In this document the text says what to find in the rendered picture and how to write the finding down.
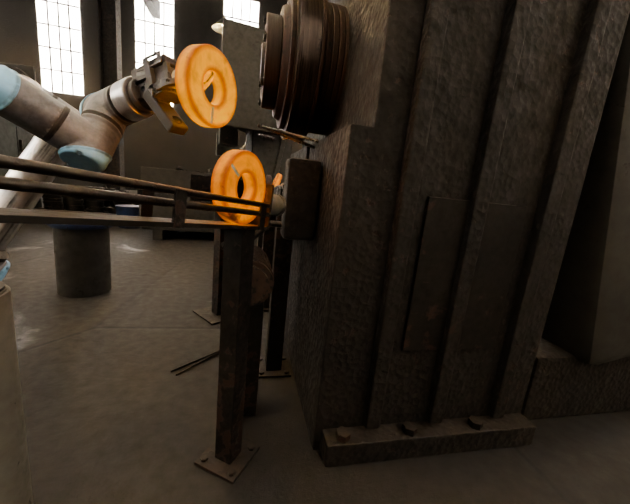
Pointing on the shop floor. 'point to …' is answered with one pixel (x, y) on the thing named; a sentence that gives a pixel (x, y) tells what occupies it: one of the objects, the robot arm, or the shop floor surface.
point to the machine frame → (443, 220)
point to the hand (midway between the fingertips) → (208, 78)
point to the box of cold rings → (173, 198)
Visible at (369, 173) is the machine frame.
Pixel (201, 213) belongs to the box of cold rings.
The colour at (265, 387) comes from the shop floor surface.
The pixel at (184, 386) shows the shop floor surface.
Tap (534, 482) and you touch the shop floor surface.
